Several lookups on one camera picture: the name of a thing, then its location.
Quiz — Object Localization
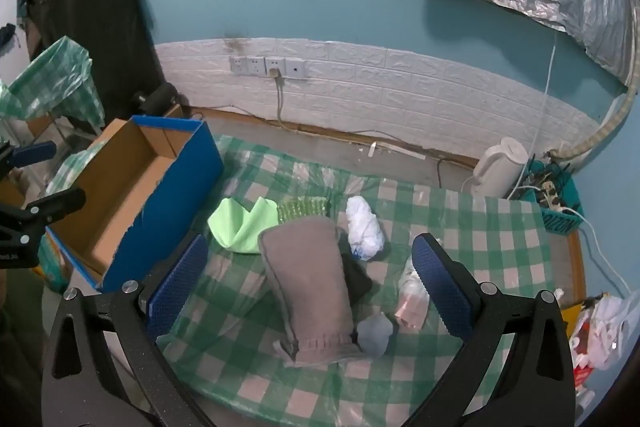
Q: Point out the wrapped hose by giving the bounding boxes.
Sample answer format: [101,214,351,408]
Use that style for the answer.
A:
[545,72,640,160]

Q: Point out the green checkered plastic sheet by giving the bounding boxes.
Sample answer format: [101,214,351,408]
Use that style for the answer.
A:
[0,36,106,132]

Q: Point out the white electric kettle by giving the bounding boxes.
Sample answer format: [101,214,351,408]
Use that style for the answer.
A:
[460,137,530,198]

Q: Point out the light blue cloth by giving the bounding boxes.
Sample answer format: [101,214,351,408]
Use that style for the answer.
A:
[356,312,396,358]

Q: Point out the green checkered plastic tablecloth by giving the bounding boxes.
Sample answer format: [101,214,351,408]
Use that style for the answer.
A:
[155,134,553,427]

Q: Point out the white cloth bundle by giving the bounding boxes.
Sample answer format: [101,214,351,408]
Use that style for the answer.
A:
[346,195,386,262]

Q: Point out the black cylindrical object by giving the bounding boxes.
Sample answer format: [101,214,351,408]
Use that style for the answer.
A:
[132,82,179,115]

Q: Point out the grey towel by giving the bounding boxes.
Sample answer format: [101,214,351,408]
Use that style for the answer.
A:
[257,215,368,369]

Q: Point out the black cloth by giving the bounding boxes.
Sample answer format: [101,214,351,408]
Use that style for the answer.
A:
[336,237,375,305]

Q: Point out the blue plastic basket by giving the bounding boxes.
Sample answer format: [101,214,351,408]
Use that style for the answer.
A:
[520,159,585,236]

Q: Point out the light green cloth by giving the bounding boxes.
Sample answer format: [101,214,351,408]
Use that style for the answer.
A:
[207,196,279,255]

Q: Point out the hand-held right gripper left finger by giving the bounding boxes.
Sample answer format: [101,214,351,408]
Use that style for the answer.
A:
[41,233,216,427]

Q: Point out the white power strip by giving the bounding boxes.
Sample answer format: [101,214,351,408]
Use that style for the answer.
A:
[532,179,563,210]

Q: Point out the black jacket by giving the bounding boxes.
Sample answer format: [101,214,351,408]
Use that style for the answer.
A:
[22,0,166,128]

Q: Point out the thick white cable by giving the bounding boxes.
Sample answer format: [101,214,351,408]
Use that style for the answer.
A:
[550,204,633,298]

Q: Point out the blue cardboard box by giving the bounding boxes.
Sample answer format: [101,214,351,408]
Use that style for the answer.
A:
[46,116,225,294]

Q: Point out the thin white cable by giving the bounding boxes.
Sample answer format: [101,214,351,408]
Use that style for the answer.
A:
[507,32,558,200]

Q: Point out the white plastic bag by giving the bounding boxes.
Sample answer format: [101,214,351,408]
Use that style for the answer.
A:
[570,292,636,370]

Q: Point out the printed packet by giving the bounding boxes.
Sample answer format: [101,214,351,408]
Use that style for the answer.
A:
[37,234,76,293]

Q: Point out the grey plug cable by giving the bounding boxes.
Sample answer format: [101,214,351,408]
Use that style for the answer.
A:
[269,68,290,128]

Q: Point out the green glittery sponge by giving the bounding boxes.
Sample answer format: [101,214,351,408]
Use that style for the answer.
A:
[276,196,331,224]

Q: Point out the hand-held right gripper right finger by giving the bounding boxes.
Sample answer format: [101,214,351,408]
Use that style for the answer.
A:
[411,232,576,427]

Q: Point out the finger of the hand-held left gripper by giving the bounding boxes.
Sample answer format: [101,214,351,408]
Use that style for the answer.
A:
[0,140,57,174]
[0,186,87,233]

